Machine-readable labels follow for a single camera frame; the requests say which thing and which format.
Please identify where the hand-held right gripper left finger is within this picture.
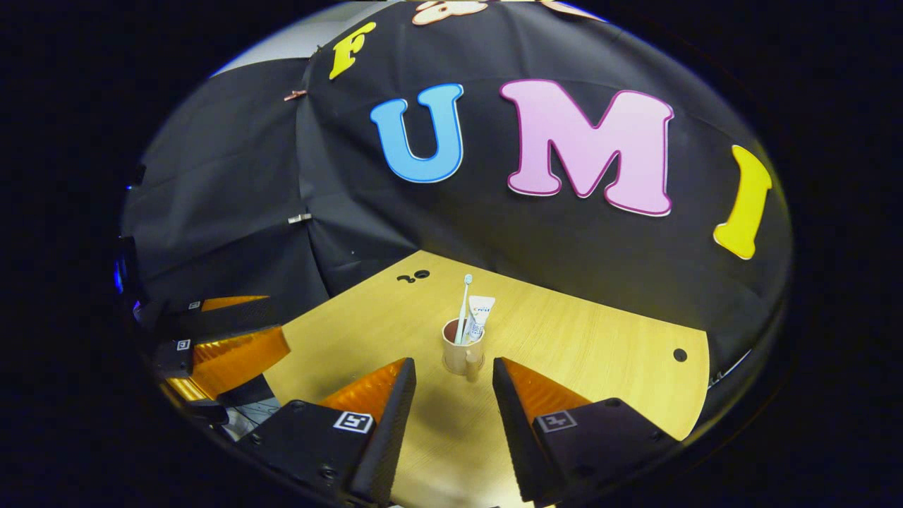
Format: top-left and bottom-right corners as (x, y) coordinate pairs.
(236, 357), (417, 507)

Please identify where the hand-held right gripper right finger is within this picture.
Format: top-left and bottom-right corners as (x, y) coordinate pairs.
(492, 357), (681, 507)

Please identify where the white toothbrush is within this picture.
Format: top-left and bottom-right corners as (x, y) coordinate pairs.
(454, 274), (473, 345)

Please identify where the beige cup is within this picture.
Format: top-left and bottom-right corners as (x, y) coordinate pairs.
(442, 317), (486, 383)

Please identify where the white toothpaste tube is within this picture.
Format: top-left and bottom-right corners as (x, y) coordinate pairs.
(466, 295), (496, 342)

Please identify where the black backdrop cloth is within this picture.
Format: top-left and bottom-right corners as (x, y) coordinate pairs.
(120, 0), (794, 424)

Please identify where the wooden desktop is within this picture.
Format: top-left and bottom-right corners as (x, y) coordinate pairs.
(262, 250), (710, 508)

